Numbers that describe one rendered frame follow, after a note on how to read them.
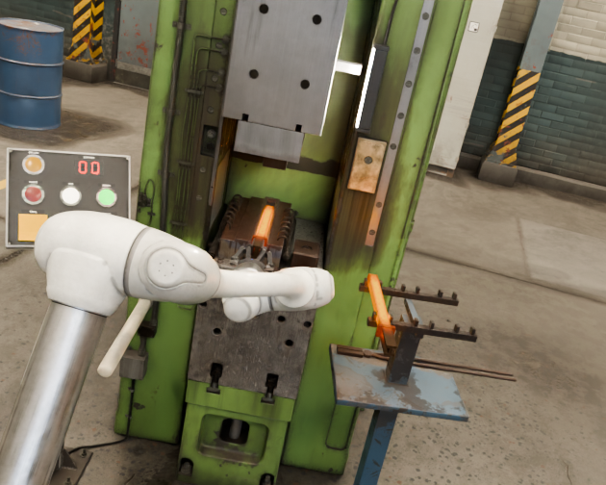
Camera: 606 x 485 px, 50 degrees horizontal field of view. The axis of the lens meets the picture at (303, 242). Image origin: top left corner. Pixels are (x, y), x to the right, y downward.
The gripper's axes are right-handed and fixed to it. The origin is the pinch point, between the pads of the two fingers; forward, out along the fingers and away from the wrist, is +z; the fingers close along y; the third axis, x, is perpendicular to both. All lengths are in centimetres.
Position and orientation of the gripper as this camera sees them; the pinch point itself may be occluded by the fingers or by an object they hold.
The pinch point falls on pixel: (257, 246)
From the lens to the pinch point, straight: 203.4
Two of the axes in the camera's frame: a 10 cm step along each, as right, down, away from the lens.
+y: 9.8, 1.9, 0.2
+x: 1.8, -9.0, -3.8
